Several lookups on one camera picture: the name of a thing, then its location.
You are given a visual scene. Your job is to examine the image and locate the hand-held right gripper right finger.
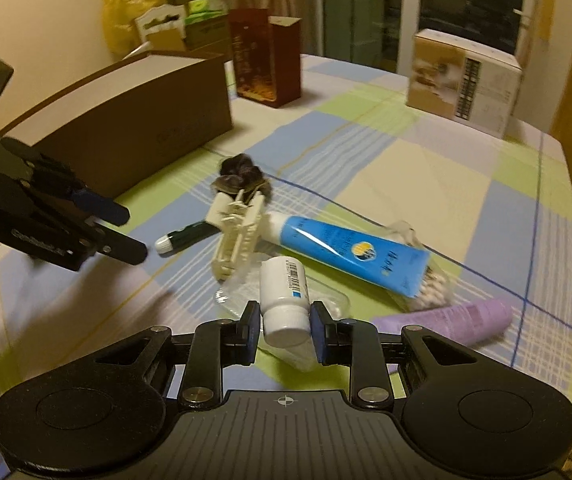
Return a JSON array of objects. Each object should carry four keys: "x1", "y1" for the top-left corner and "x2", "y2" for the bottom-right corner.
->
[{"x1": 310, "y1": 301, "x2": 477, "y2": 408}]

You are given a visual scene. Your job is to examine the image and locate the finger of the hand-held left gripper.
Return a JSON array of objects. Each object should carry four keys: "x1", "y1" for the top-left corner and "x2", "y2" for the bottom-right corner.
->
[
  {"x1": 0, "y1": 136, "x2": 131, "y2": 226},
  {"x1": 82, "y1": 219, "x2": 148, "y2": 265}
]

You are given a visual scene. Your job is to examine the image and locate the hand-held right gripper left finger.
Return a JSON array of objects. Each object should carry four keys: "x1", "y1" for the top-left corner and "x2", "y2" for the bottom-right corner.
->
[{"x1": 95, "y1": 301, "x2": 262, "y2": 408}]

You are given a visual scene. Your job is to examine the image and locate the clear plastic container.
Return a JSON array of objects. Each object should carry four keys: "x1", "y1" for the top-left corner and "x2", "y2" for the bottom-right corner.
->
[{"x1": 214, "y1": 280, "x2": 353, "y2": 372}]

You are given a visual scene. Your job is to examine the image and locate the small white bottle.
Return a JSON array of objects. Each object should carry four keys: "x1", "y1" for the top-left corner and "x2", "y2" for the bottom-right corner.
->
[{"x1": 258, "y1": 256, "x2": 312, "y2": 348}]

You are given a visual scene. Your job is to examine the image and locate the dark green tube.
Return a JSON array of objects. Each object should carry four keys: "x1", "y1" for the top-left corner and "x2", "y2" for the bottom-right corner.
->
[{"x1": 155, "y1": 220, "x2": 215, "y2": 258}]

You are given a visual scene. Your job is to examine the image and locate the large white tray box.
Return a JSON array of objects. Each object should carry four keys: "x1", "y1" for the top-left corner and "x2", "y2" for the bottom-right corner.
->
[{"x1": 0, "y1": 51, "x2": 234, "y2": 200}]

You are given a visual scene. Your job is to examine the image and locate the cream hair claw clip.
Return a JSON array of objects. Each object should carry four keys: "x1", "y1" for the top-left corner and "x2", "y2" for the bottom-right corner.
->
[{"x1": 205, "y1": 192, "x2": 271, "y2": 281}]

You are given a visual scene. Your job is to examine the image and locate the purple bottle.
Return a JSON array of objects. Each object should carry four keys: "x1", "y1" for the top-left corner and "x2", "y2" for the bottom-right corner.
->
[{"x1": 371, "y1": 296, "x2": 513, "y2": 376}]

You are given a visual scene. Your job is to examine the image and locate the dark purple velvet scrunchie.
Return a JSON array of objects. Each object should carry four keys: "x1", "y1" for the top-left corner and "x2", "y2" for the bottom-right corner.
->
[{"x1": 209, "y1": 155, "x2": 273, "y2": 202}]

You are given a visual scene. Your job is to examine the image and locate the blue cream tube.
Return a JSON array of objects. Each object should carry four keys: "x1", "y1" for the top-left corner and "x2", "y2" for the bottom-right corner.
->
[{"x1": 265, "y1": 211, "x2": 432, "y2": 297}]

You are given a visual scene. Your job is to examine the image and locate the cotton swab pack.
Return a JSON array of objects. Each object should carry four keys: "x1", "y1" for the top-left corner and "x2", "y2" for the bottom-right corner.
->
[{"x1": 385, "y1": 219, "x2": 455, "y2": 314}]

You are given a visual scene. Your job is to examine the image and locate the yellow plastic bag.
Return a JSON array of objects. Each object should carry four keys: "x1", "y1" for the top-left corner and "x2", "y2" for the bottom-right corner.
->
[{"x1": 102, "y1": 0, "x2": 169, "y2": 56}]

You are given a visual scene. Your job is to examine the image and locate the tall brown cardboard box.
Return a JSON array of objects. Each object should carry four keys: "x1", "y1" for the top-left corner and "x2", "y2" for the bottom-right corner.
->
[{"x1": 185, "y1": 16, "x2": 232, "y2": 57}]

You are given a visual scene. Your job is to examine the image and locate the dark red gift box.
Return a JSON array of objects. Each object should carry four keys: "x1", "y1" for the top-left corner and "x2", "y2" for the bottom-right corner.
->
[{"x1": 228, "y1": 8, "x2": 303, "y2": 109}]

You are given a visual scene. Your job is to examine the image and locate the green tissue packs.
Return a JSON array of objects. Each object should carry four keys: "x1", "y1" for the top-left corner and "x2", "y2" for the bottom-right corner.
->
[{"x1": 186, "y1": 0, "x2": 229, "y2": 26}]

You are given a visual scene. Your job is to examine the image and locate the white printed carton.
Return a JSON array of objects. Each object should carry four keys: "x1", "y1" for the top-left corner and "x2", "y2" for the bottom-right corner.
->
[{"x1": 406, "y1": 29, "x2": 523, "y2": 139}]

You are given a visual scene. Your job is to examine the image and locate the glass sliding door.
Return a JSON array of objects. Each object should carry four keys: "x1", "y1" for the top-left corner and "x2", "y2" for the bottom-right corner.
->
[{"x1": 322, "y1": 0, "x2": 528, "y2": 75}]

